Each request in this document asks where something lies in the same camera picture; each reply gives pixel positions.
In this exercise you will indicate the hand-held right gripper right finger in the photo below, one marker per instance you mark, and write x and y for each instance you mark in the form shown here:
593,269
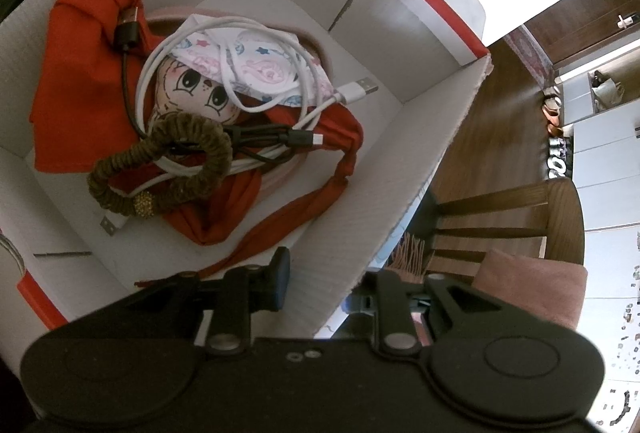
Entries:
392,313

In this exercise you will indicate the brown hair scrunchie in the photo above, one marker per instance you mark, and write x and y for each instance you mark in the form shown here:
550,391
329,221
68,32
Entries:
187,125

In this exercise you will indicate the cloth doll with red dress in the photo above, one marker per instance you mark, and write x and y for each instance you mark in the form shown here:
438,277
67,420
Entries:
75,38

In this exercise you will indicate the printed face mask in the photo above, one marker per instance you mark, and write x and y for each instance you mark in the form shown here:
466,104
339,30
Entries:
260,63

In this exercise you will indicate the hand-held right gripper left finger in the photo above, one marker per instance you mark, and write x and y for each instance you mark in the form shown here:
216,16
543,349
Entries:
281,283

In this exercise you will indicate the red patterned rug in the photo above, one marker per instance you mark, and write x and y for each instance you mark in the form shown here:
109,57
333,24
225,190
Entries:
530,53

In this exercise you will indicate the brown door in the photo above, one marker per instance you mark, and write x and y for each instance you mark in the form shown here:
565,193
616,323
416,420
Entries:
575,38

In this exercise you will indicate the black white patterned footwear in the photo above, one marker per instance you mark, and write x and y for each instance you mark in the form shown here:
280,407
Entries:
558,158

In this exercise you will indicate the thin metal pin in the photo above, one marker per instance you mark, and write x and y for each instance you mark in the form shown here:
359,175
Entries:
62,254

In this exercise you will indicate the dark wooden chair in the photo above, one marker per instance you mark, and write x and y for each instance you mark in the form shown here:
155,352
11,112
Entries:
565,223

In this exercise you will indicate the white wall cabinet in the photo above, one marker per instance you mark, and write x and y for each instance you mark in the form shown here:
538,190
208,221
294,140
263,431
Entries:
610,153

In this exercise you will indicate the white plastic bag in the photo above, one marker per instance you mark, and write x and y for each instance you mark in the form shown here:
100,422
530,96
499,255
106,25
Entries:
607,93

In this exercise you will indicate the orange slipper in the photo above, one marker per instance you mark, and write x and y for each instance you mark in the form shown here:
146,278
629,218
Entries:
552,114
555,129

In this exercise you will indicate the white door lock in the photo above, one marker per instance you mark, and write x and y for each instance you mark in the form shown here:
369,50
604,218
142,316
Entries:
625,21

